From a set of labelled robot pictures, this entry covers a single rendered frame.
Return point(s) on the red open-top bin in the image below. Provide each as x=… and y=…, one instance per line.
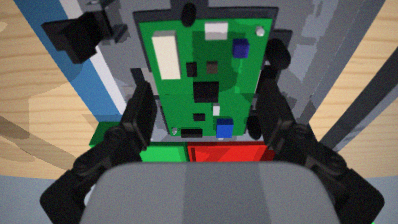
x=208, y=151

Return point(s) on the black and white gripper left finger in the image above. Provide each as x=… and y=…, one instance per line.
x=63, y=201

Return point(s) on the green bin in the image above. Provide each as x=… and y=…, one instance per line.
x=162, y=151

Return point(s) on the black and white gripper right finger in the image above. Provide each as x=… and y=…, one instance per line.
x=356, y=200

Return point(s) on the green circuit board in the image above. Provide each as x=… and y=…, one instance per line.
x=206, y=74

